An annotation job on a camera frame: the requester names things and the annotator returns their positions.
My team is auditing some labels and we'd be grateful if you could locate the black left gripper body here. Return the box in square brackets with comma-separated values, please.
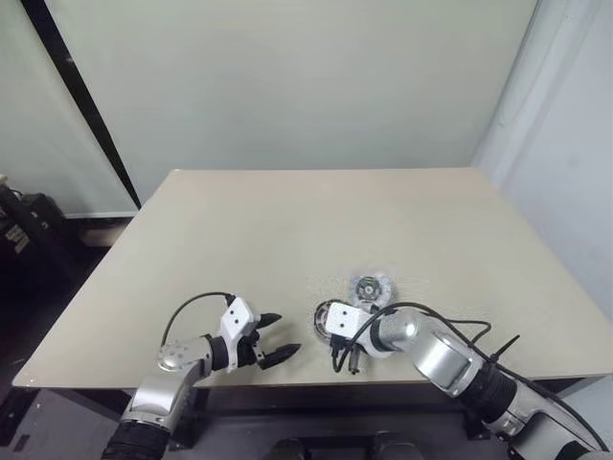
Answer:
[238, 313, 269, 370]

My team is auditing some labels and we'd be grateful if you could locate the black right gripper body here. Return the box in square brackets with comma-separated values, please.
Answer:
[329, 334, 361, 374]

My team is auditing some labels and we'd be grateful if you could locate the grey round object with disc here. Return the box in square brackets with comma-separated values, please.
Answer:
[348, 273, 397, 308]

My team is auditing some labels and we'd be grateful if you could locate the black equipment case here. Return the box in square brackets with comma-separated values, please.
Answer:
[0, 184, 85, 279]

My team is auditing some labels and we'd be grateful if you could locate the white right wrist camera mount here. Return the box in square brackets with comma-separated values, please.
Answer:
[325, 302, 373, 344]

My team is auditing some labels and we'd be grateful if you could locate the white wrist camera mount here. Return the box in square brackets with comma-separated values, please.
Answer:
[217, 296, 257, 376]
[325, 302, 373, 344]

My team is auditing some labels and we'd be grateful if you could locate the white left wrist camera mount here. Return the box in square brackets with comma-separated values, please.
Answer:
[217, 296, 257, 376]

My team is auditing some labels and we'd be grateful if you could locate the black table frame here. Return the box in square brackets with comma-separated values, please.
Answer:
[9, 378, 613, 432]

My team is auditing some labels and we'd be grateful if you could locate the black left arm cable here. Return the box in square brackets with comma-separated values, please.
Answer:
[161, 290, 236, 349]

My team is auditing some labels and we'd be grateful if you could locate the white wall corner conduit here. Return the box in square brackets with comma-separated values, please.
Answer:
[471, 0, 583, 169]

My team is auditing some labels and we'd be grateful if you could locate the black diagonal wall strip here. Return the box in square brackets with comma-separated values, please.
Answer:
[21, 0, 143, 211]

